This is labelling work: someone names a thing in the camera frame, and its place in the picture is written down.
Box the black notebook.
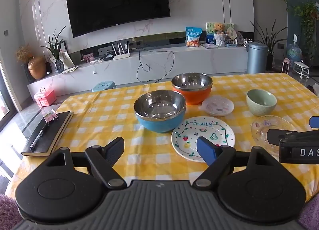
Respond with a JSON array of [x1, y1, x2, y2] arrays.
[[21, 111, 74, 157]]

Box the green ceramic bowl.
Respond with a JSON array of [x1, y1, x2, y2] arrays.
[[246, 89, 278, 117]]

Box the tall leafy plant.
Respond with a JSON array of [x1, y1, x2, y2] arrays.
[[287, 2, 319, 61]]

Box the orange steel bowl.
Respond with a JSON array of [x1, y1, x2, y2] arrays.
[[171, 73, 213, 106]]

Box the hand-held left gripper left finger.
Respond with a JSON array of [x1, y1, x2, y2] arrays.
[[43, 137, 127, 189]]

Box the grey trash can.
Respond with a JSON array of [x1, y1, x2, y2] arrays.
[[246, 42, 269, 74]]

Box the small pink print dish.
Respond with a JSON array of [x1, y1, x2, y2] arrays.
[[201, 96, 235, 117]]

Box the black pen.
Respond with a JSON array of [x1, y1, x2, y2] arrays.
[[29, 121, 50, 151]]

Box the white router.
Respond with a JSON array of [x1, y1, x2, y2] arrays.
[[112, 41, 131, 60]]

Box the purple fluffy blanket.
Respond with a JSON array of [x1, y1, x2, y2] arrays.
[[0, 194, 319, 230]]

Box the white round stool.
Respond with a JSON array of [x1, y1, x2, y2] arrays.
[[293, 61, 310, 79]]

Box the potted plant black pot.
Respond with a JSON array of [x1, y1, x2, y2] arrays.
[[250, 19, 287, 71]]

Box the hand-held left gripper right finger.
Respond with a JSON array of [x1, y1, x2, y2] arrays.
[[192, 136, 278, 188]]

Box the green painting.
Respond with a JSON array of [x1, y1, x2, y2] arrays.
[[206, 22, 235, 44]]

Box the pink box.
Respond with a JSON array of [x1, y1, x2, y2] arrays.
[[33, 88, 57, 107]]

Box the light blue stool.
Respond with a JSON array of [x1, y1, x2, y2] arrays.
[[91, 81, 117, 93]]

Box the blue snack bag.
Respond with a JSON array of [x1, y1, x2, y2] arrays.
[[185, 26, 203, 47]]

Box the clear glass plate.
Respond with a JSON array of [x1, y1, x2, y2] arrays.
[[251, 116, 299, 157]]

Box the teddy bear bouquet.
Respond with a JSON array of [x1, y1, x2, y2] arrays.
[[212, 22, 227, 47]]

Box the gold vase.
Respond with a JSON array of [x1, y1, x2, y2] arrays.
[[27, 57, 47, 80]]

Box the green plant in blue vase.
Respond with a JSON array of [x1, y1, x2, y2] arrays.
[[40, 26, 66, 73]]

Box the black cable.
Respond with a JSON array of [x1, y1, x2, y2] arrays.
[[136, 43, 175, 83]]

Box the black television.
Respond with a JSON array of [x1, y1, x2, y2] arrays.
[[65, 0, 171, 38]]

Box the pink paper toy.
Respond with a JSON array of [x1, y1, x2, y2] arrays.
[[43, 111, 59, 123]]

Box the white marble cabinet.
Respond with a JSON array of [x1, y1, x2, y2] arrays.
[[27, 45, 250, 93]]

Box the white fruit print plate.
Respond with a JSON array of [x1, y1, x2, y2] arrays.
[[171, 116, 236, 163]]

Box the yellow checked tablecloth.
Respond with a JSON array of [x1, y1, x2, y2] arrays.
[[5, 72, 319, 204]]

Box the blue steel bowl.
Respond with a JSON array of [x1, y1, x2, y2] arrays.
[[133, 91, 187, 134]]

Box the blue water jug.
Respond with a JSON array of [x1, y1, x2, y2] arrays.
[[286, 34, 302, 62]]

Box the dried flowers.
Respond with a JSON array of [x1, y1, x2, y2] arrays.
[[15, 44, 34, 63]]

